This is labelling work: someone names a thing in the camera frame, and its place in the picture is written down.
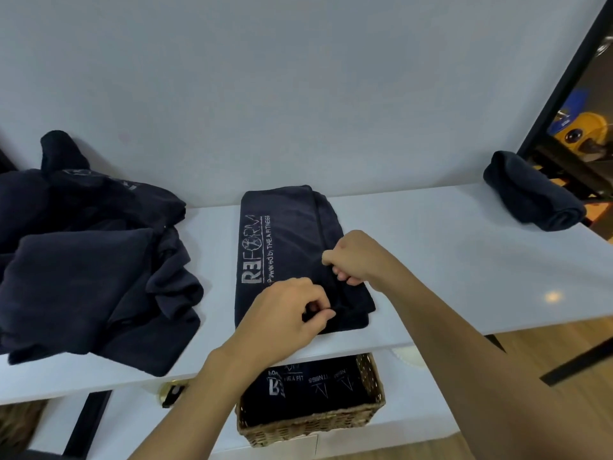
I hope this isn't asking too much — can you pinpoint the person's left hand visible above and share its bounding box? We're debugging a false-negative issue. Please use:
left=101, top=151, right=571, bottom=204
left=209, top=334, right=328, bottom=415
left=229, top=277, right=337, bottom=365

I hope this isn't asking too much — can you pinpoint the person's right hand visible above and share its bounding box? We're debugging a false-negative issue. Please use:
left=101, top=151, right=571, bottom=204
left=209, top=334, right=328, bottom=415
left=321, top=229, right=408, bottom=293

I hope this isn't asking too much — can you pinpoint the dark navy printed towel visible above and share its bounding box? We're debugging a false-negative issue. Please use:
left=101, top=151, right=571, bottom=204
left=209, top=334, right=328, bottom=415
left=233, top=185, right=377, bottom=335
left=482, top=150, right=588, bottom=233

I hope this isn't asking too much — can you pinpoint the woven wicker basket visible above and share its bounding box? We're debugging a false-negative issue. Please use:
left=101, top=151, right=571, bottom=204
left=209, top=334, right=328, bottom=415
left=235, top=353, right=387, bottom=449

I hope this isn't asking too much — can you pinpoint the heap of dark navy towels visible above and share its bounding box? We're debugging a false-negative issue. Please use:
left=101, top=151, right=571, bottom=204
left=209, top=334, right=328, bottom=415
left=0, top=130, right=206, bottom=378

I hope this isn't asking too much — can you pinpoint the person's left forearm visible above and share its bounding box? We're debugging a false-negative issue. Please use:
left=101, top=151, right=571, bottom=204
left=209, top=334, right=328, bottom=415
left=129, top=347, right=269, bottom=460

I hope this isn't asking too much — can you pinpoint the person's right forearm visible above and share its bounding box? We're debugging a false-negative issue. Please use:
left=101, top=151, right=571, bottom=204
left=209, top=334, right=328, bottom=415
left=378, top=268, right=613, bottom=460

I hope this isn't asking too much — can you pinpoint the gold black object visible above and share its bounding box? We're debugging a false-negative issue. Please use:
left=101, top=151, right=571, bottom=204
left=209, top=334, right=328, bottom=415
left=155, top=378, right=192, bottom=409

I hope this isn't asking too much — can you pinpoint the black weight rack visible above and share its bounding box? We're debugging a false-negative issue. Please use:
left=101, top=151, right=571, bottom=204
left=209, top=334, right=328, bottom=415
left=526, top=134, right=613, bottom=202

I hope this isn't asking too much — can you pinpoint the black metal bar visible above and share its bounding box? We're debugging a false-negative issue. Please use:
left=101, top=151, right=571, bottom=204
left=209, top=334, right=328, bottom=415
left=540, top=335, right=613, bottom=387

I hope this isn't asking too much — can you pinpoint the large wicker hamper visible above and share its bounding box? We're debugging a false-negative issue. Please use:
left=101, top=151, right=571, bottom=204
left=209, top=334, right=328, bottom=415
left=0, top=399, right=49, bottom=456

